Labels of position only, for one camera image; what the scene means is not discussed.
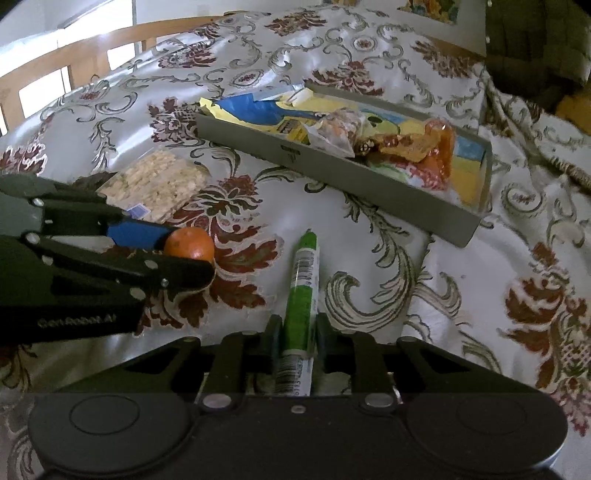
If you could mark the wooden bed frame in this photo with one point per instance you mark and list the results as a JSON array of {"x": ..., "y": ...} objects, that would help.
[{"x": 92, "y": 60}]

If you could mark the brown quilted jacket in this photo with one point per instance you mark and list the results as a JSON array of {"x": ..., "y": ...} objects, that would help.
[{"x": 531, "y": 46}]

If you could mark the orange snack packet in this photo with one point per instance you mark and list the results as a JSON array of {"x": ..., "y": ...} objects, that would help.
[{"x": 438, "y": 147}]

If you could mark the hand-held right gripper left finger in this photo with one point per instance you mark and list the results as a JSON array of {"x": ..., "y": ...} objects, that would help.
[{"x": 275, "y": 339}]

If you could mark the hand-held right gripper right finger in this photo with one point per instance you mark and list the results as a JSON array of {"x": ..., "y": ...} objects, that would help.
[{"x": 324, "y": 341}]

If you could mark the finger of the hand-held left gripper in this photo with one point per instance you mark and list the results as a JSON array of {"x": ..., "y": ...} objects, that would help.
[
  {"x": 175, "y": 274},
  {"x": 138, "y": 233}
]

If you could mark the yellow orange flower poster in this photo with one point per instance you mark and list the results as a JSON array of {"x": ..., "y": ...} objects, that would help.
[{"x": 429, "y": 8}]

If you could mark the grey rectangular tray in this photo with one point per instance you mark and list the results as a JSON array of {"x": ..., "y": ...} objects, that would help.
[{"x": 369, "y": 184}]

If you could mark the blue yellow snack packet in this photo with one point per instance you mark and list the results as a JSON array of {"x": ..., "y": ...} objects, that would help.
[{"x": 249, "y": 110}]

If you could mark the orange mandarin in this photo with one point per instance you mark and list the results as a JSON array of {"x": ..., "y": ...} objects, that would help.
[{"x": 189, "y": 244}]

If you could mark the green tube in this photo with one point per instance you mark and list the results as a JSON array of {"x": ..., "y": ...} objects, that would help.
[{"x": 302, "y": 295}]

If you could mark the yellow green snack packet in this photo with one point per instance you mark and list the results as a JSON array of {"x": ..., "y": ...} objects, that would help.
[{"x": 471, "y": 180}]

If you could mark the window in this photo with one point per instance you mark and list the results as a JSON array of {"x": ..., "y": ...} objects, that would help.
[{"x": 46, "y": 23}]

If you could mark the clear packet of orange snacks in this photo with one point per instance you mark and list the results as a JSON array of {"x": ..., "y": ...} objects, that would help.
[{"x": 339, "y": 130}]

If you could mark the clear packet of rice crackers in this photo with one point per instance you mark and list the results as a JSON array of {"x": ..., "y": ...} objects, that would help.
[{"x": 152, "y": 182}]

